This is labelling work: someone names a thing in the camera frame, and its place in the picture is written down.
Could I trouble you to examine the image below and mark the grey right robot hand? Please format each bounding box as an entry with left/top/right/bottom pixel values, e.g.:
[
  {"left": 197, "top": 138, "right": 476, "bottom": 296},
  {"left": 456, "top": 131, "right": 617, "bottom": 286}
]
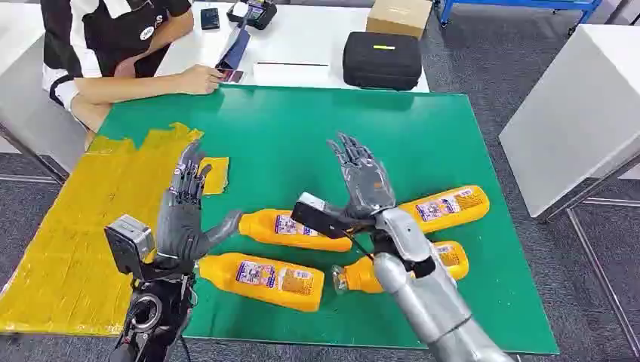
[{"left": 324, "top": 132, "right": 398, "bottom": 232}]

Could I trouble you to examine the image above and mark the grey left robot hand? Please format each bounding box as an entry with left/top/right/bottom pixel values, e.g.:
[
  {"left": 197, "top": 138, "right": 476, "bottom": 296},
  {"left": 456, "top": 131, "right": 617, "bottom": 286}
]
[{"left": 153, "top": 140, "right": 245, "bottom": 268}]

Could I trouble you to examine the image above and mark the orange drink bottle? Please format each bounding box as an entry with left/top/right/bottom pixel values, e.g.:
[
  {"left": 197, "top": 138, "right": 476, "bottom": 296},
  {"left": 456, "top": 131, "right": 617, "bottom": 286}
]
[
  {"left": 196, "top": 252, "right": 325, "bottom": 314},
  {"left": 238, "top": 208, "right": 354, "bottom": 253},
  {"left": 398, "top": 185, "right": 491, "bottom": 235},
  {"left": 331, "top": 241, "right": 470, "bottom": 295}
]

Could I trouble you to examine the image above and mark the small yellow sheet piece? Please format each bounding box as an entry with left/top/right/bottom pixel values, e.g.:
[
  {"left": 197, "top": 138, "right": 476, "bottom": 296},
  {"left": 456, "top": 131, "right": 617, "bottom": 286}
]
[{"left": 199, "top": 156, "right": 230, "bottom": 196}]

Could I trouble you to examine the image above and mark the green table mat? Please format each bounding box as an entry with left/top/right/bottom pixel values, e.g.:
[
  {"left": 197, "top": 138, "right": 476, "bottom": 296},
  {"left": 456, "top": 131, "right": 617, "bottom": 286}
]
[{"left": 97, "top": 84, "right": 560, "bottom": 356}]

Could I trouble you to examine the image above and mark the large yellow sheet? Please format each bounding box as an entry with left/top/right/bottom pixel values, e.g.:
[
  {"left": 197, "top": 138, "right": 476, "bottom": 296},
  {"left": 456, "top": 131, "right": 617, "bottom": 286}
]
[{"left": 0, "top": 122, "right": 205, "bottom": 336}]

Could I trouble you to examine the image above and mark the black zip case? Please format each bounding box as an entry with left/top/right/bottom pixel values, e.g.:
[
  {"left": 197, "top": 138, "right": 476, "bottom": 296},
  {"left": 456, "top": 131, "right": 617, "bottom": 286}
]
[{"left": 342, "top": 31, "right": 423, "bottom": 92}]

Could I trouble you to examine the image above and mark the flat white box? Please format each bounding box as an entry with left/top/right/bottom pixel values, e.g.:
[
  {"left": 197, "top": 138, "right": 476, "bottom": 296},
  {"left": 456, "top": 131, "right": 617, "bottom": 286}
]
[{"left": 252, "top": 61, "right": 331, "bottom": 89}]

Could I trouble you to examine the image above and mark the small printed card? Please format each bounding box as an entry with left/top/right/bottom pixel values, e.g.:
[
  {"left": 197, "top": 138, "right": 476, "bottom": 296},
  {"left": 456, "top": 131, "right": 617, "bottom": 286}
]
[{"left": 218, "top": 67, "right": 246, "bottom": 84}]

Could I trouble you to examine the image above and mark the white desk with accessories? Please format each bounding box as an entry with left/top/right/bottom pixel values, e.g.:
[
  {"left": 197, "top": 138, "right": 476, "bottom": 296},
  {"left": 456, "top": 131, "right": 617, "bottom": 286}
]
[{"left": 155, "top": 0, "right": 431, "bottom": 94}]

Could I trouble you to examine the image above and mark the brown cardboard box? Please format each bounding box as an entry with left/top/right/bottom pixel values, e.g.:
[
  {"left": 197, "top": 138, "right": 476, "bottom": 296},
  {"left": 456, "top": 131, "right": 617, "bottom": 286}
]
[{"left": 365, "top": 0, "right": 433, "bottom": 40}]

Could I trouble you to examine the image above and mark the dark blue phone sleeve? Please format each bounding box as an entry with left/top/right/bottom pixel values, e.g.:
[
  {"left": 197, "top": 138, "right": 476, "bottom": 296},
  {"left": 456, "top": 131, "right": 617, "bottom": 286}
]
[{"left": 216, "top": 26, "right": 251, "bottom": 71}]

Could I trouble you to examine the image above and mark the white desk with metal leg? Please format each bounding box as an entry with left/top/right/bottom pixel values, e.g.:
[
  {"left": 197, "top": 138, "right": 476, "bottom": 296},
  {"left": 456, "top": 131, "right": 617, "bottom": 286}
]
[{"left": 0, "top": 2, "right": 88, "bottom": 184}]

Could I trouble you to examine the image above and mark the person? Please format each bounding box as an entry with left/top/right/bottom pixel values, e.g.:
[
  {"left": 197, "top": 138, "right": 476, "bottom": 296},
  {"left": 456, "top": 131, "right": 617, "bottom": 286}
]
[{"left": 39, "top": 0, "right": 226, "bottom": 151}]

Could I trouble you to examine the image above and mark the black card terminal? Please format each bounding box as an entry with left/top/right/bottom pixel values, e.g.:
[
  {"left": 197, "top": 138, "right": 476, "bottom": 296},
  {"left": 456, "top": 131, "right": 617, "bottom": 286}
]
[{"left": 226, "top": 0, "right": 278, "bottom": 31}]

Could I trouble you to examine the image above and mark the black smartphone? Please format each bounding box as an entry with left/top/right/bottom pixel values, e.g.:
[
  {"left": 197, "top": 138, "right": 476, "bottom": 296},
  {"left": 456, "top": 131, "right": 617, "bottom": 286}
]
[{"left": 200, "top": 7, "right": 221, "bottom": 31}]

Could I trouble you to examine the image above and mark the white side table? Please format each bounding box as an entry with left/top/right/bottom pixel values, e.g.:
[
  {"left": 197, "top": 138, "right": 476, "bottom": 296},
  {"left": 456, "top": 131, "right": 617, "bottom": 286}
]
[{"left": 499, "top": 23, "right": 640, "bottom": 360}]

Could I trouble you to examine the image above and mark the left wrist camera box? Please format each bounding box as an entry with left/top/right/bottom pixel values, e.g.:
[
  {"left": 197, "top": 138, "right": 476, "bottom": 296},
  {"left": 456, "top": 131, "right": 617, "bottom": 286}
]
[{"left": 103, "top": 214, "right": 157, "bottom": 279}]

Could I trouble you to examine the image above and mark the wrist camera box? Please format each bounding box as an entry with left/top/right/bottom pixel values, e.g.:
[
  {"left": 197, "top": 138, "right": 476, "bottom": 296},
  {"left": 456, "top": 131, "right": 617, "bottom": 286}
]
[
  {"left": 291, "top": 192, "right": 352, "bottom": 240},
  {"left": 103, "top": 214, "right": 157, "bottom": 279}
]

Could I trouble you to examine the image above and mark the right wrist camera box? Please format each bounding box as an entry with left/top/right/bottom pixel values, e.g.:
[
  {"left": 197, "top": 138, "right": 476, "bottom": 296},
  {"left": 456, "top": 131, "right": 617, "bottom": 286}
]
[{"left": 291, "top": 192, "right": 352, "bottom": 240}]

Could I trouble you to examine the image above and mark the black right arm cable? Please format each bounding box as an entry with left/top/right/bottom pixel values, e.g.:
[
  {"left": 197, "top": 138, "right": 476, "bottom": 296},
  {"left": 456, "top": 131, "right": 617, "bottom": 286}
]
[{"left": 349, "top": 233, "right": 376, "bottom": 262}]

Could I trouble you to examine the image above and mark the blue metal cart frame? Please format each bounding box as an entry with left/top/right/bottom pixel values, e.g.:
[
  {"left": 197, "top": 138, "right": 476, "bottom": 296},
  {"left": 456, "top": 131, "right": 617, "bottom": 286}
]
[{"left": 435, "top": 0, "right": 604, "bottom": 29}]

